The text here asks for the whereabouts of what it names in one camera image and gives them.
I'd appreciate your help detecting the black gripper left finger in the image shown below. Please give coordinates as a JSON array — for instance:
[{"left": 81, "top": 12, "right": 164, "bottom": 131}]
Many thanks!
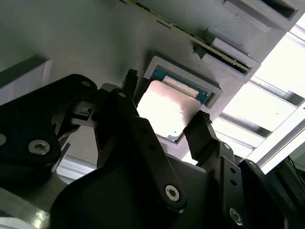
[{"left": 0, "top": 69, "right": 188, "bottom": 213}]

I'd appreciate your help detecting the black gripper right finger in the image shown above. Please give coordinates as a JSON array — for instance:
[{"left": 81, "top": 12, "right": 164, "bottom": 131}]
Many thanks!
[{"left": 184, "top": 110, "right": 289, "bottom": 229}]

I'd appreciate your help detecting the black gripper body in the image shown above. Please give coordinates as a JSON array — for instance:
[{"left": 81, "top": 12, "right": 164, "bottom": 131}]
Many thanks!
[{"left": 49, "top": 154, "right": 224, "bottom": 229}]

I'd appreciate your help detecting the silver CPU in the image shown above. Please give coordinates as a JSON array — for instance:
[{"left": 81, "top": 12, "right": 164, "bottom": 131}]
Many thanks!
[{"left": 135, "top": 66, "right": 213, "bottom": 144}]

